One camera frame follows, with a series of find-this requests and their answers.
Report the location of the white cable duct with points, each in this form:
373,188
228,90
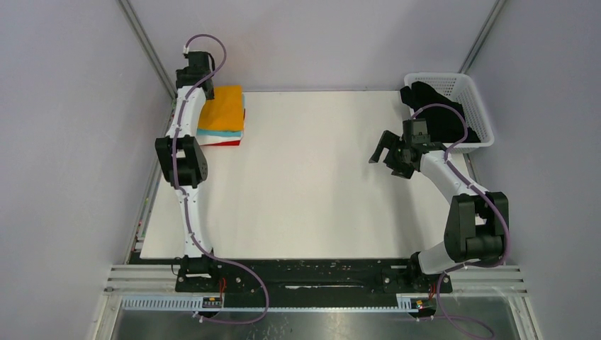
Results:
208,304

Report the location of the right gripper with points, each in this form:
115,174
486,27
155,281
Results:
391,141

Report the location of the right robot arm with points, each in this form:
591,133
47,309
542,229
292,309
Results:
477,226

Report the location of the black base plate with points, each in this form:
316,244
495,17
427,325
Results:
312,282

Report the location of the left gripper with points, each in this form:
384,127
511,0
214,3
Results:
180,72

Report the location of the folded turquoise t-shirt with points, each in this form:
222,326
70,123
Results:
219,133

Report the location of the yellow t-shirt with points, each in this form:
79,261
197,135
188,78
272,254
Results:
226,112

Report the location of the folded white t-shirt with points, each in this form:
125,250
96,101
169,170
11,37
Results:
206,139

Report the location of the white plastic basket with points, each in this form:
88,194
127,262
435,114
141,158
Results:
460,88

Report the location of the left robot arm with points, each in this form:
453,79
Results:
183,164

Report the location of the black t-shirt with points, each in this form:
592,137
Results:
442,124

